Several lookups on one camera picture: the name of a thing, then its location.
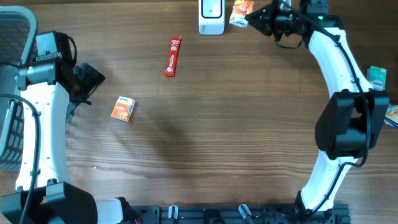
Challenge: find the small orange snack packet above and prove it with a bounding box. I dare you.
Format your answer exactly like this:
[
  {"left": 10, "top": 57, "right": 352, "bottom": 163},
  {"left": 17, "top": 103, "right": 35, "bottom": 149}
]
[{"left": 229, "top": 0, "right": 254, "bottom": 27}]

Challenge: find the orange juice carton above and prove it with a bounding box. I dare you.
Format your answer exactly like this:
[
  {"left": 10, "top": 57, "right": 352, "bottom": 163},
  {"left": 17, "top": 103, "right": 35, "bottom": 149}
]
[{"left": 111, "top": 96, "right": 136, "bottom": 122}]

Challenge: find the red coffee stick sachet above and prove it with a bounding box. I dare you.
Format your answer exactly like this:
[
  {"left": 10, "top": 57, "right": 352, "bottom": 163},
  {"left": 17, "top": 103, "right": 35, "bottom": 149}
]
[{"left": 164, "top": 36, "right": 182, "bottom": 77}]

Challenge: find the teal white small box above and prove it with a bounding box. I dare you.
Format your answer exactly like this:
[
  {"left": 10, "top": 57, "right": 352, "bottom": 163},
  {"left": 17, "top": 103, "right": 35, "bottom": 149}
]
[{"left": 367, "top": 66, "right": 387, "bottom": 91}]

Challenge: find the yellow snack bag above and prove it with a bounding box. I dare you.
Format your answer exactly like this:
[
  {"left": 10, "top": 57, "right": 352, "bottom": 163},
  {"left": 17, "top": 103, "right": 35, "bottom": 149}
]
[{"left": 384, "top": 105, "right": 398, "bottom": 128}]

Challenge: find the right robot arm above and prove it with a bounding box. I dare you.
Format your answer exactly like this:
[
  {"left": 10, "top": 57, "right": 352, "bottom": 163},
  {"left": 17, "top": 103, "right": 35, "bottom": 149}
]
[{"left": 246, "top": 1, "right": 389, "bottom": 223}]

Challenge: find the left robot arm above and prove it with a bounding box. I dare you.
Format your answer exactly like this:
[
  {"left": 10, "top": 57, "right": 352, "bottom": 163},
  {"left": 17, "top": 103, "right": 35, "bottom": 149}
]
[{"left": 1, "top": 31, "right": 141, "bottom": 223}]

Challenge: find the white barcode scanner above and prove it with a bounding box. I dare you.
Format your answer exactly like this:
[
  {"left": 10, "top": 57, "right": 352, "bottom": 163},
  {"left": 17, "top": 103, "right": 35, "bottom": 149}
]
[{"left": 198, "top": 0, "right": 225, "bottom": 35}]

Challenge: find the grey plastic shopping basket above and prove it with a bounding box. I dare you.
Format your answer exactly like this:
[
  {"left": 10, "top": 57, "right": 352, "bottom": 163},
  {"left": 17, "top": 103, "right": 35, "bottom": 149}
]
[{"left": 1, "top": 6, "right": 37, "bottom": 171}]

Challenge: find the left black cable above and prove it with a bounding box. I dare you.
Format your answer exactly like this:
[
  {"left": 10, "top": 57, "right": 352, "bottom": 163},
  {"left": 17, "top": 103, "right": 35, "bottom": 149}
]
[{"left": 0, "top": 35, "right": 93, "bottom": 224}]

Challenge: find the black cable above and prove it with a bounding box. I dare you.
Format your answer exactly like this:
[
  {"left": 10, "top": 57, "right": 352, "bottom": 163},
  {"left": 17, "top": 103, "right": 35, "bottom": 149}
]
[
  {"left": 273, "top": 0, "right": 373, "bottom": 218},
  {"left": 0, "top": 35, "right": 93, "bottom": 224}
]

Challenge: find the right black cable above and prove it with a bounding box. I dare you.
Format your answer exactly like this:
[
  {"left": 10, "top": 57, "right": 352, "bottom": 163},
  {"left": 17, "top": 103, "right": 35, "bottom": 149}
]
[{"left": 273, "top": 0, "right": 373, "bottom": 218}]

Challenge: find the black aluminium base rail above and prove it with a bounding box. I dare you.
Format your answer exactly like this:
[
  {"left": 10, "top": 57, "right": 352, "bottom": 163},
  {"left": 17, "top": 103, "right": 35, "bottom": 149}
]
[{"left": 124, "top": 203, "right": 352, "bottom": 224}]

